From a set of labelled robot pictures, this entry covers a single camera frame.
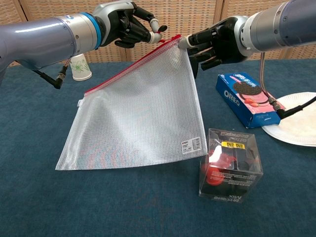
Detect blue pink Oreo box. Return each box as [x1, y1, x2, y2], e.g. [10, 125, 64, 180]
[215, 72, 287, 129]

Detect clear mesh zipper pouch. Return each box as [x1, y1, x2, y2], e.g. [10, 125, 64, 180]
[54, 25, 208, 171]

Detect white paper cup leaf print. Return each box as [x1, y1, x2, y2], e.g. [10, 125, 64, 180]
[70, 53, 92, 81]

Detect white paper plate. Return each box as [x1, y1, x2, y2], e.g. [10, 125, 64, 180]
[261, 91, 316, 148]

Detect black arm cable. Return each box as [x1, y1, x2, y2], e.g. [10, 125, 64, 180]
[259, 51, 316, 119]
[32, 58, 73, 90]

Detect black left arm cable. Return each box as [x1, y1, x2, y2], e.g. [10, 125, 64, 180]
[32, 58, 73, 90]

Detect black grey right robot hand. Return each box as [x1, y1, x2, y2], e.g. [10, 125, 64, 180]
[178, 15, 251, 72]

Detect clear plastic box red toy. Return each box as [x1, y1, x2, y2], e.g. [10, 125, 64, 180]
[198, 127, 264, 204]

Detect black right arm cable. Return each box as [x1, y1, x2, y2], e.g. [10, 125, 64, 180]
[259, 51, 316, 119]

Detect dark blue tablecloth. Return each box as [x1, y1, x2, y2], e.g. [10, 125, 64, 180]
[0, 58, 316, 237]

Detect black grey left robot hand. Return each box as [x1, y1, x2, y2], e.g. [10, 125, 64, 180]
[92, 1, 163, 49]

